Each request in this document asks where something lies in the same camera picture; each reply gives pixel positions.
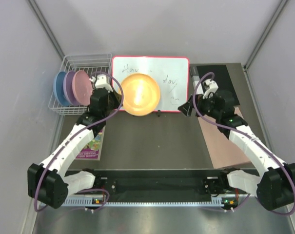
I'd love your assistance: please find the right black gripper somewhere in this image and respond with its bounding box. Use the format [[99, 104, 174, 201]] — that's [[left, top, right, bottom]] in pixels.
[[178, 92, 221, 120]]

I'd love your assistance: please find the yellow plate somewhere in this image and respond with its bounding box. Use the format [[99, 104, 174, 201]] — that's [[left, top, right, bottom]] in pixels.
[[121, 73, 160, 116]]

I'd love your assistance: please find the pink plate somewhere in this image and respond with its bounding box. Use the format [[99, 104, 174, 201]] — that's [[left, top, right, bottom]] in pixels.
[[72, 70, 93, 106]]

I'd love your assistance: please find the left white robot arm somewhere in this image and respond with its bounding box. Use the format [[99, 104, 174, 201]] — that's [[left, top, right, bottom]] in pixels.
[[27, 86, 124, 212]]

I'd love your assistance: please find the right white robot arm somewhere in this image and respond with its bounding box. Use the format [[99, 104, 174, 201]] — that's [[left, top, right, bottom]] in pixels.
[[178, 91, 295, 215]]

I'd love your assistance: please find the white box under folder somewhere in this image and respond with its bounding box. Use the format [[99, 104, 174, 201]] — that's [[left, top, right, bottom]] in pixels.
[[191, 76, 202, 94]]

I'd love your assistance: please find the red-framed whiteboard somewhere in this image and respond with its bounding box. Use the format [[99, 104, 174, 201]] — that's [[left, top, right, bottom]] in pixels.
[[112, 56, 190, 112]]

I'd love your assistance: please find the black folder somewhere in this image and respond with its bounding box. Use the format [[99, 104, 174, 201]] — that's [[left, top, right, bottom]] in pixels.
[[190, 65, 240, 106]]

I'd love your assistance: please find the purple plate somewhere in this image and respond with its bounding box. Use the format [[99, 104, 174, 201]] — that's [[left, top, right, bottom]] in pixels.
[[63, 71, 79, 106]]

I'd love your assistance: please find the pink board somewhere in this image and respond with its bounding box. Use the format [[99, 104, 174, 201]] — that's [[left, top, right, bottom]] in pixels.
[[198, 117, 250, 169]]

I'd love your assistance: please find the purple treehouse book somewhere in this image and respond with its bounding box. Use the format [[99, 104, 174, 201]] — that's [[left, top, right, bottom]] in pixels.
[[76, 127, 105, 161]]

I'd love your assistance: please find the blue plate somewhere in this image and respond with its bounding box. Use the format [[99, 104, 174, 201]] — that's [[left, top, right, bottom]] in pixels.
[[53, 71, 70, 107]]

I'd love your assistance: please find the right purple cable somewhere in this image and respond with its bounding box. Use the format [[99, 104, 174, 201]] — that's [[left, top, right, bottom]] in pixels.
[[192, 72, 295, 216]]

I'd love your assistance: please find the purple cable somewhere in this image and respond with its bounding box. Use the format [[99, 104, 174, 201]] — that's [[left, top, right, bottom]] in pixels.
[[192, 72, 295, 216], [34, 72, 125, 213]]

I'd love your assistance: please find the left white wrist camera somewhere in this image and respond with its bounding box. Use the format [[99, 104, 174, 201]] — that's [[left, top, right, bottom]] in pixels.
[[89, 74, 113, 92]]

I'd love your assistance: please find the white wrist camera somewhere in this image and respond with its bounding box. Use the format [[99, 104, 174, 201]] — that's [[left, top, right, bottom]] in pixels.
[[203, 79, 218, 99], [89, 74, 113, 92]]

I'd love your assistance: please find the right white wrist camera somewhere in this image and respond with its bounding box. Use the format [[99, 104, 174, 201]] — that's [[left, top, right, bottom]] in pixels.
[[203, 79, 218, 99]]

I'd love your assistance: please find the white wire dish rack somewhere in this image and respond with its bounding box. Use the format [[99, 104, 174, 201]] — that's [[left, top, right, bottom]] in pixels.
[[48, 53, 113, 116]]

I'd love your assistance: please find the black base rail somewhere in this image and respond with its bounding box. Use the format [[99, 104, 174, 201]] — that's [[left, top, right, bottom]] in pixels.
[[74, 169, 250, 203]]

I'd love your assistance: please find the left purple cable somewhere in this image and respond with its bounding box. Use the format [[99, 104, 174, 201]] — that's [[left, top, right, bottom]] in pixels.
[[34, 72, 125, 213]]

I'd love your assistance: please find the grey slotted cable duct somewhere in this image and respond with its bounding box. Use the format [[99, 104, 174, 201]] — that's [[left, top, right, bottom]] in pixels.
[[62, 196, 238, 207]]

